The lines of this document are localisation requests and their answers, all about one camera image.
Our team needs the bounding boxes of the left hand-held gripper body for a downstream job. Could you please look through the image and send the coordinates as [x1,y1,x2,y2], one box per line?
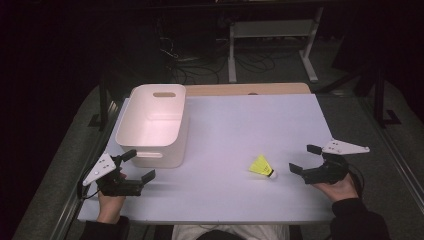
[82,152,145,198]

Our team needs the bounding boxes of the yellow shuttlecock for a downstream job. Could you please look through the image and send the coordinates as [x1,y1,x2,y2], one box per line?
[248,153,278,180]

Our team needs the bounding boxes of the white table mat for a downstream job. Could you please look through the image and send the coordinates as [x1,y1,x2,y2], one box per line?
[77,93,336,225]

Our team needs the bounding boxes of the person's left hand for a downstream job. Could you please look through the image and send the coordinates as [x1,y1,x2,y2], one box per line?
[96,194,127,225]

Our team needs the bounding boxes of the black metal stand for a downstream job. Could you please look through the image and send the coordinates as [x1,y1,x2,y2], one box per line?
[372,64,403,129]
[87,75,118,132]

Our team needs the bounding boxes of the black floor cables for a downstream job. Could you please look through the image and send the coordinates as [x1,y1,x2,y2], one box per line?
[155,19,279,86]

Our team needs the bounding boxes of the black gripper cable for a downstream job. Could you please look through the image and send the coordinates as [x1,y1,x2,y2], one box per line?
[76,179,102,202]

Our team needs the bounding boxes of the white plastic storage bin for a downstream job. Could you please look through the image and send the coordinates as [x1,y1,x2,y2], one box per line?
[114,83,190,170]

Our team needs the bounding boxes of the person's right hand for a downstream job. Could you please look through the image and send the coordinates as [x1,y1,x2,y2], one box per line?
[312,172,360,204]

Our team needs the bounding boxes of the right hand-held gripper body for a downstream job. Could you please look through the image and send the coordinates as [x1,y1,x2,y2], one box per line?
[302,139,371,185]

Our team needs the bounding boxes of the white metal desk frame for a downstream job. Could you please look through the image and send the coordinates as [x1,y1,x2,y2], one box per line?
[227,6,325,84]

